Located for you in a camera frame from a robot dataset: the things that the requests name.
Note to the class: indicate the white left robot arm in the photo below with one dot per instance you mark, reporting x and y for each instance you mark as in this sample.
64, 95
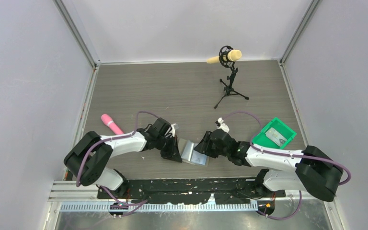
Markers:
88, 158

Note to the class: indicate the green plastic bin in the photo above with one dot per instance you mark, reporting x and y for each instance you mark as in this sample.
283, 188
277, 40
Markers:
281, 127

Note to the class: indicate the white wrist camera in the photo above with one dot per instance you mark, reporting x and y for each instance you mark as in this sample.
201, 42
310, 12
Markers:
173, 129
220, 124

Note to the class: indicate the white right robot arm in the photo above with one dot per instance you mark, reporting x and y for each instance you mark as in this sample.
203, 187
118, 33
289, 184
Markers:
308, 170

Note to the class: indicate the card inside green bin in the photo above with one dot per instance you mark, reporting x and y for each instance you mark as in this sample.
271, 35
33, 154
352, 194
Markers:
275, 137

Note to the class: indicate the yellow foam microphone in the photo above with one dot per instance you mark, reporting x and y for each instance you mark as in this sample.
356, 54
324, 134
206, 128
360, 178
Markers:
226, 57

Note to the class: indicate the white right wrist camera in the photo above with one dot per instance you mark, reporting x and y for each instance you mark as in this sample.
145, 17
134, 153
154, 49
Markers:
220, 124

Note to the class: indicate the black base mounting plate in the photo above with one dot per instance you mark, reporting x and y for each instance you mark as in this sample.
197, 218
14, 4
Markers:
190, 191

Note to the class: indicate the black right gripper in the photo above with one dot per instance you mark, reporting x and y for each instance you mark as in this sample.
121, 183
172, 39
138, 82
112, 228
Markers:
204, 146

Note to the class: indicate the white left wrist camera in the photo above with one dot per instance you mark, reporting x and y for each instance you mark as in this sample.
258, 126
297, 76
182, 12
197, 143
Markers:
173, 129

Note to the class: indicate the black tripod microphone stand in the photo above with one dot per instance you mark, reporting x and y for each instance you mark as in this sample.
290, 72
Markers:
228, 88

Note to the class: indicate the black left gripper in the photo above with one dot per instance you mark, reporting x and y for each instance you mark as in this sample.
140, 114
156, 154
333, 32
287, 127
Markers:
173, 152

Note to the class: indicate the aluminium frame rail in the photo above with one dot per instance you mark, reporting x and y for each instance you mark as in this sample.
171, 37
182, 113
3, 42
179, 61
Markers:
74, 199

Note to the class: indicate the pink cylindrical toy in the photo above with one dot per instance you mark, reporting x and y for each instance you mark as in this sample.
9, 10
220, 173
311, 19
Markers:
108, 121

